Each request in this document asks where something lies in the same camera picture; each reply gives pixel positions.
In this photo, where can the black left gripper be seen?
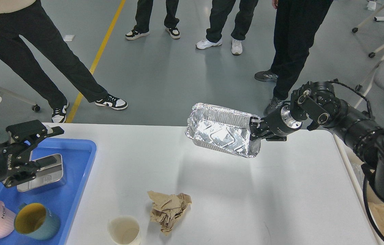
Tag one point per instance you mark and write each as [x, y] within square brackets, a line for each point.
[24, 138]

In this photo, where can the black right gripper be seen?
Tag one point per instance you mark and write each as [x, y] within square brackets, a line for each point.
[276, 126]

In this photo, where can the crushed clear plastic bottle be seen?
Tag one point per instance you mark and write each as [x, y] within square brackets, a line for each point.
[222, 129]

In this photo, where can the stainless steel rectangular tray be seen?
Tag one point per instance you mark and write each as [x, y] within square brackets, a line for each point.
[51, 175]

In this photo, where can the blue-green mug yellow inside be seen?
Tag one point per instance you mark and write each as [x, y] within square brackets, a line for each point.
[36, 221]

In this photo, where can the white paper cup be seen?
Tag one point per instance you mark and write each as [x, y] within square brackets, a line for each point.
[125, 230]

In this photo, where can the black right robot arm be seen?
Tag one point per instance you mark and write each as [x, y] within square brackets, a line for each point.
[358, 130]

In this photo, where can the blue plastic tray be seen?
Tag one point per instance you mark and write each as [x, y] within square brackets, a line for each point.
[78, 157]

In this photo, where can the white plastic bin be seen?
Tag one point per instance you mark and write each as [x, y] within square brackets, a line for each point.
[353, 166]

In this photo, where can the person with grey sneakers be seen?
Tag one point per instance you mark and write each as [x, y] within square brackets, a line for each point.
[296, 24]

